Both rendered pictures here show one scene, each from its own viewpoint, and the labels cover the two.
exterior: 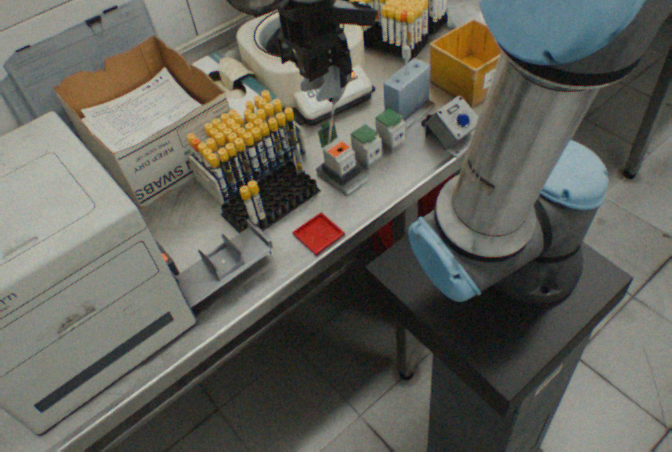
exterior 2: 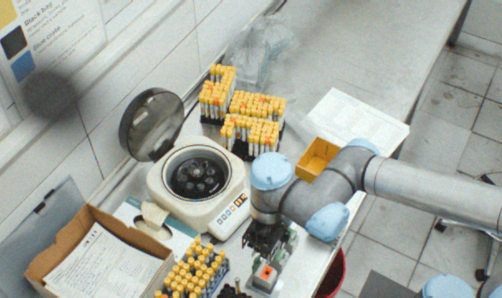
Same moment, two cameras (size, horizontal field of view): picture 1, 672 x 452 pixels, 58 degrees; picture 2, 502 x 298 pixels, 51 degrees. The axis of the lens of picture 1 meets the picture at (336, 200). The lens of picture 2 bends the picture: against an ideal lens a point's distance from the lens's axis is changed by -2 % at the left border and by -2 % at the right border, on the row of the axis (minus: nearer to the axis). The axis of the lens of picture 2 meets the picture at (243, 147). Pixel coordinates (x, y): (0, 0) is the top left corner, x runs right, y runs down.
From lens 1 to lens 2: 0.62 m
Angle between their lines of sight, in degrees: 16
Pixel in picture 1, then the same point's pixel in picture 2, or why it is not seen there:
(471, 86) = not seen: hidden behind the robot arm
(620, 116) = not seen: hidden behind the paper
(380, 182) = (293, 283)
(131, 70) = (72, 233)
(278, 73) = (197, 216)
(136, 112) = (89, 270)
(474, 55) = (317, 156)
